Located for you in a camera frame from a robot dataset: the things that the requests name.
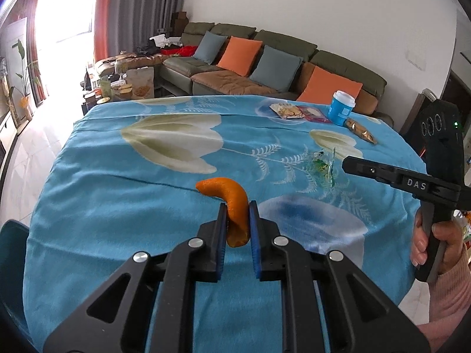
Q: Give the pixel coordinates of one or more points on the green brown sectional sofa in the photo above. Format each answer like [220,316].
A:
[279,44]

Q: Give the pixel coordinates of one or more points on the group of jars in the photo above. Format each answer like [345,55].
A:
[105,92]

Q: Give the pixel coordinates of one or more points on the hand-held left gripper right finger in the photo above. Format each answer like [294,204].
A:
[254,242]

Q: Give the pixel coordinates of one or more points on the teal cushion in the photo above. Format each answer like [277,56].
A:
[209,46]
[276,68]

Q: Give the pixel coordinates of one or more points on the white black tv cabinet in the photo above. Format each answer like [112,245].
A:
[7,143]

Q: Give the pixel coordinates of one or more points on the teal trash bin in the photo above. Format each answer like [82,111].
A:
[13,250]

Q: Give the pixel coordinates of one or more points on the blue cup white lid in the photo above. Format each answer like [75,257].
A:
[340,110]

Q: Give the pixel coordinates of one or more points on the clear cracker packet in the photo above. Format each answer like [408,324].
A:
[287,111]

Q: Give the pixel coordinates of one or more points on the white cloth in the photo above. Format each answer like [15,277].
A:
[163,39]

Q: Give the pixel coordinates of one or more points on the pink snack packet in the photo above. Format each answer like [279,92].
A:
[314,114]

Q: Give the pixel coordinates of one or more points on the person's right forearm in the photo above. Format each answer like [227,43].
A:
[449,301]

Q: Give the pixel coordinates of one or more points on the orange grey striped curtain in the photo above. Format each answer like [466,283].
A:
[140,7]
[35,36]

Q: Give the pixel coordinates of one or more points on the green clear candy wrapper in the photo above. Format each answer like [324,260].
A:
[323,167]

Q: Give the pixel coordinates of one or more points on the red cloth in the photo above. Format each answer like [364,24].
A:
[186,50]

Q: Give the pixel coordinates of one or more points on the kraft paper snack bag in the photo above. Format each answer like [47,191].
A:
[140,82]

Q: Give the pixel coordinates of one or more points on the person's right hand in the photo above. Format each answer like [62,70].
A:
[450,244]

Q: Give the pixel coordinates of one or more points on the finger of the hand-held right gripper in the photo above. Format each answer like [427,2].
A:
[368,171]

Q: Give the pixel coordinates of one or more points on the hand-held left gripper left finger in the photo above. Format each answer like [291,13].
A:
[222,242]

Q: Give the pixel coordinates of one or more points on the blue floral blanket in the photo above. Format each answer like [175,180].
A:
[147,191]

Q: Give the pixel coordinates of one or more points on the orange cushion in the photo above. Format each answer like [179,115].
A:
[323,84]
[239,55]

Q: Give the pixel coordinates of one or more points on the sealed gold snack packet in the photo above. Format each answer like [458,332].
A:
[362,131]

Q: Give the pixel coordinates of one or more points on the tall leafy plant yellow pot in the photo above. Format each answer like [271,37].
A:
[25,81]

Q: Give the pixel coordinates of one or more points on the dark cardboard boxes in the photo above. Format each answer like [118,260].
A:
[179,22]

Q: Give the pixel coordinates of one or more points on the orange peel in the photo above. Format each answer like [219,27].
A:
[235,206]

